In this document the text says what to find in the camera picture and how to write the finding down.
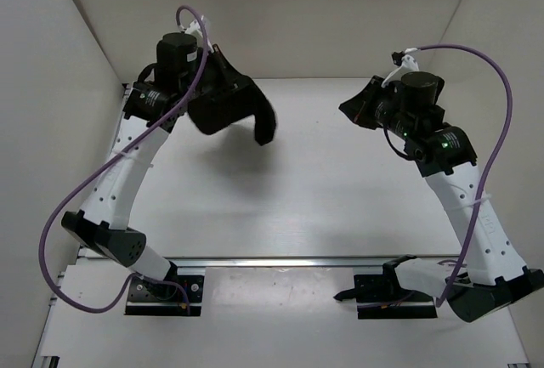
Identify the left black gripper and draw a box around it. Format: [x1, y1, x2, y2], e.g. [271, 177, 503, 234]
[189, 37, 254, 93]

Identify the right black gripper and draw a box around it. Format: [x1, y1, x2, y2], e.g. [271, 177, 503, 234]
[340, 77, 415, 140]

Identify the black skirt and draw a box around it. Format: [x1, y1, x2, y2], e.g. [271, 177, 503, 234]
[188, 76, 277, 146]

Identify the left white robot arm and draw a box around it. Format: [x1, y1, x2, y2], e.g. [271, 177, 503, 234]
[61, 49, 275, 298]

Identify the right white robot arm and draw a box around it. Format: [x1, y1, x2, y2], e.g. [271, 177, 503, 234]
[338, 71, 543, 322]

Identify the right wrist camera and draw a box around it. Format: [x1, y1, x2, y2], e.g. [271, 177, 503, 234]
[399, 71, 445, 116]

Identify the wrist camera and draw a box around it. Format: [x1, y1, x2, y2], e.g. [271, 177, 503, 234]
[399, 71, 445, 116]
[154, 32, 198, 92]

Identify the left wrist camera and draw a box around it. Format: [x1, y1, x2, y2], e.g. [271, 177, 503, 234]
[154, 32, 198, 92]

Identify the aluminium rail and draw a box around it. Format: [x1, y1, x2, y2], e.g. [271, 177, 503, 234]
[171, 257, 395, 269]

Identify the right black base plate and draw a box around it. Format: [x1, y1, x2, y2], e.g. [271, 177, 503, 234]
[333, 255, 438, 320]

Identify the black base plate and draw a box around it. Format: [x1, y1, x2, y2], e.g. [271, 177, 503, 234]
[333, 255, 438, 320]
[125, 274, 205, 317]

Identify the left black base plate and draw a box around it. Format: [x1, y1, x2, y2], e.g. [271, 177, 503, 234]
[125, 274, 205, 317]

